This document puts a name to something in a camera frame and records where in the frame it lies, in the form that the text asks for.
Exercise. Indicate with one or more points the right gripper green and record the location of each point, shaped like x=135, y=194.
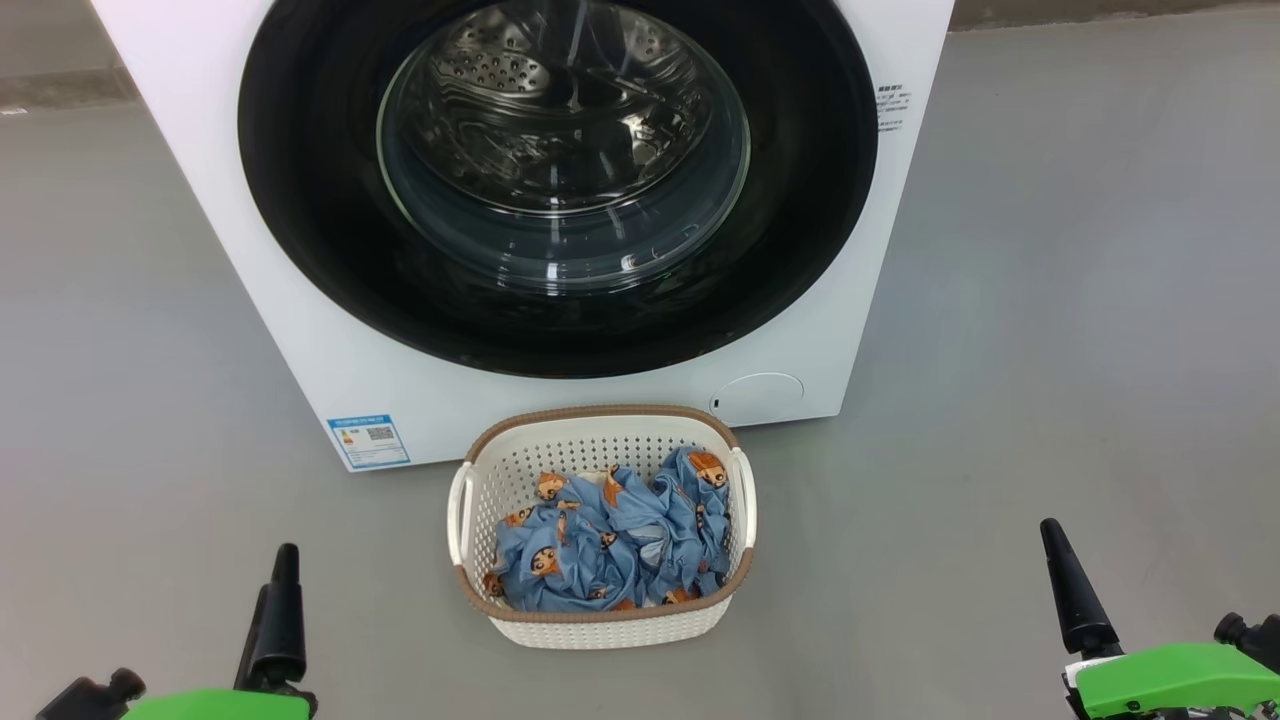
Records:
x=1170, y=685

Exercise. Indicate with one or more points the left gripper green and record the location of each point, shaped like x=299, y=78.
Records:
x=220, y=705

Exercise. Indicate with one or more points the black glass washer door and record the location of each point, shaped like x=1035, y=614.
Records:
x=300, y=200

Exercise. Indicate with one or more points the white front-load washing machine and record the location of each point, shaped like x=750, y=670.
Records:
x=250, y=330

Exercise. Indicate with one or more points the blue energy label sticker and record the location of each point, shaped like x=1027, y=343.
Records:
x=368, y=442

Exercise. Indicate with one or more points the cream perforated laundry basket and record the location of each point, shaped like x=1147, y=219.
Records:
x=500, y=480

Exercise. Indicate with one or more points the round white filter cover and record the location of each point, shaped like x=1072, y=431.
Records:
x=757, y=397

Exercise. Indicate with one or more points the small printed text label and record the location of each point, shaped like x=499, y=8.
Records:
x=890, y=110

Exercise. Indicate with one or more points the right black wrist camera box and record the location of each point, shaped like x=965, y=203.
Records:
x=1255, y=638

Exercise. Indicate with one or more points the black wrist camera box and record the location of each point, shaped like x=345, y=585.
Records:
x=1255, y=638
x=90, y=698

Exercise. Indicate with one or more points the left black wrist camera box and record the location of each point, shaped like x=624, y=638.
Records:
x=90, y=698

